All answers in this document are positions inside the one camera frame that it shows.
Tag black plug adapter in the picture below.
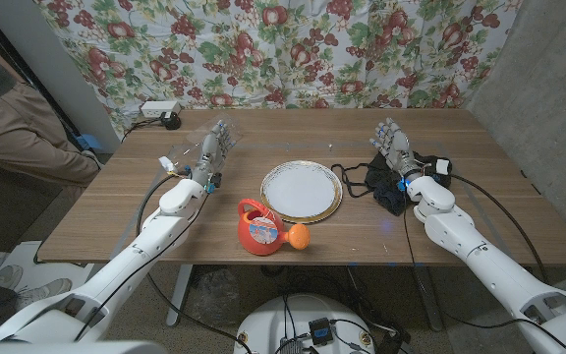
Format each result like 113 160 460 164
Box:
159 111 183 131

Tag white paper plate gold rim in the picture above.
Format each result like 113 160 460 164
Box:
259 159 344 225

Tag floral fruit print backdrop cloth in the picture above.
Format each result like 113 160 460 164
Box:
31 0 525 139

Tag black floor cable bundle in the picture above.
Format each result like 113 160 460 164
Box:
282 267 412 348

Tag crumpled clear plastic bag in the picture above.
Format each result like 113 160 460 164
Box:
192 267 241 325

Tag small black box blue label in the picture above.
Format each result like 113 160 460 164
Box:
309 317 334 346

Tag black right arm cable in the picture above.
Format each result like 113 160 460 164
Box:
400 171 566 350

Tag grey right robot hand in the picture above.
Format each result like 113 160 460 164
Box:
368 116 425 182

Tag orange toy watering can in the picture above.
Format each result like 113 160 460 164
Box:
236 198 311 257

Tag white board on floor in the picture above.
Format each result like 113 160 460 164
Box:
0 240 95 296

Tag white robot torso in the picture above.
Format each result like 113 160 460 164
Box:
233 293 377 354

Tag white table leg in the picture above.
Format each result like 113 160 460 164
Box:
165 264 195 327

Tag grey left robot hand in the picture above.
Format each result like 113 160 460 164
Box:
192 120 238 188

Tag black shorts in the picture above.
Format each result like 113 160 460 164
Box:
330 150 454 217

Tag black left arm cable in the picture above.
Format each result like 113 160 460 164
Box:
73 169 254 354

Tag grey table leg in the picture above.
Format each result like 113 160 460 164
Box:
410 265 444 331

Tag blue object on floor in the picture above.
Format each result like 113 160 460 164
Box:
77 134 103 151

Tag black power strip cable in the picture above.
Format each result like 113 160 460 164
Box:
120 117 164 144

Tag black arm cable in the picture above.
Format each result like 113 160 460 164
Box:
400 171 566 350
73 169 254 354

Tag white power strip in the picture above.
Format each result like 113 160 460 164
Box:
140 100 183 119

